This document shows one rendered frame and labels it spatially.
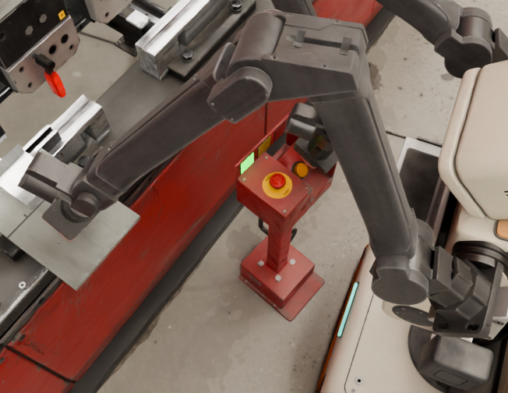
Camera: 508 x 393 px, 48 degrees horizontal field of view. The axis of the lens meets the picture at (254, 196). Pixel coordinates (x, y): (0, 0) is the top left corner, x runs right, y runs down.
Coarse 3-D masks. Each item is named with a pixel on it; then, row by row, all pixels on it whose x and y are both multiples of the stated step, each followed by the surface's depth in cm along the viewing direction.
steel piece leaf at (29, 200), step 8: (24, 152) 117; (16, 160) 116; (24, 160) 116; (8, 168) 115; (16, 168) 115; (24, 168) 115; (0, 176) 114; (8, 176) 114; (16, 176) 114; (0, 184) 114; (8, 184) 114; (16, 184) 114; (16, 192) 113; (24, 192) 113; (24, 200) 112; (32, 200) 110; (40, 200) 112; (32, 208) 111
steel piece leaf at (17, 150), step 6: (18, 144) 115; (12, 150) 115; (18, 150) 116; (6, 156) 114; (12, 156) 115; (18, 156) 116; (0, 162) 114; (6, 162) 115; (0, 168) 114; (0, 174) 114
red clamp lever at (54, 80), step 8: (32, 56) 97; (40, 56) 97; (40, 64) 97; (48, 64) 96; (48, 72) 98; (48, 80) 100; (56, 80) 100; (56, 88) 102; (64, 88) 104; (64, 96) 104
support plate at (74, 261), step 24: (0, 192) 113; (0, 216) 111; (24, 216) 111; (96, 216) 111; (120, 216) 111; (24, 240) 108; (48, 240) 108; (72, 240) 108; (96, 240) 108; (120, 240) 109; (48, 264) 106; (72, 264) 106; (96, 264) 106; (72, 288) 105
